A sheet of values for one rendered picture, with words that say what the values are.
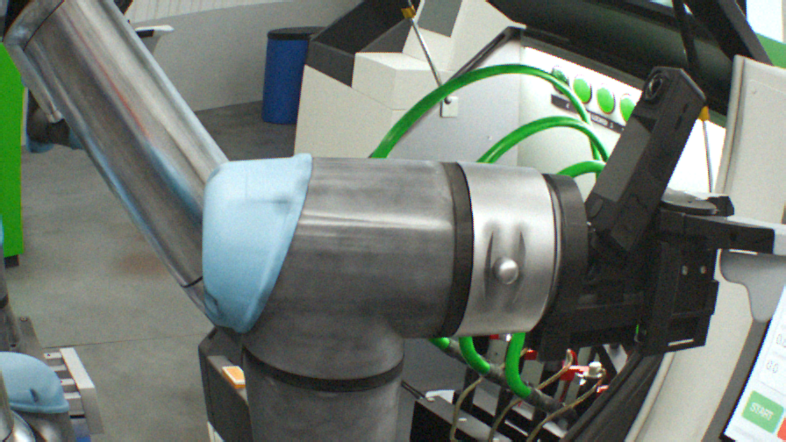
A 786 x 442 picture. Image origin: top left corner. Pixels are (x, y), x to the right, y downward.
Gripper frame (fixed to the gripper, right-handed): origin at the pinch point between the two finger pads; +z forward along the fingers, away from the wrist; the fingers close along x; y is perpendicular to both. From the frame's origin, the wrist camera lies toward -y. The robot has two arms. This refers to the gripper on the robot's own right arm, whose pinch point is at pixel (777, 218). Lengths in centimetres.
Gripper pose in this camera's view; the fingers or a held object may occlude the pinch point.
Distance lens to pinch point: 54.8
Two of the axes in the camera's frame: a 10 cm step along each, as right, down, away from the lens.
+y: -0.6, 9.8, 1.7
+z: 9.8, 0.3, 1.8
